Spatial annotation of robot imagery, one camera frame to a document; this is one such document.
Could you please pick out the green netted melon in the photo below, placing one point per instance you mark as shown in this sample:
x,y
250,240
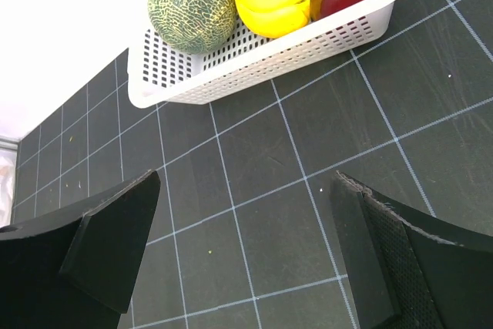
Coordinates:
x,y
193,26

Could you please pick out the black grid cutting mat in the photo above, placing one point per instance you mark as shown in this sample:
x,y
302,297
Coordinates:
x,y
242,236

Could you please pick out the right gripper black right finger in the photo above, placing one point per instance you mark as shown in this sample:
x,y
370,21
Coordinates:
x,y
408,269

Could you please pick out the pile of spare zip bags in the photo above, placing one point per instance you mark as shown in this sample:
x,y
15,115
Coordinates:
x,y
7,185

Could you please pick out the yellow banana bunch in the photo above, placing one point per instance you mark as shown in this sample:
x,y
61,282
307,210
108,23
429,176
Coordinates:
x,y
273,18

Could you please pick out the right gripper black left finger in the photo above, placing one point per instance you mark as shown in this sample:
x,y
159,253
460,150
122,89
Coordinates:
x,y
76,267

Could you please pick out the white perforated plastic basket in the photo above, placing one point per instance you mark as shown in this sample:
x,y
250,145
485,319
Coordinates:
x,y
158,73

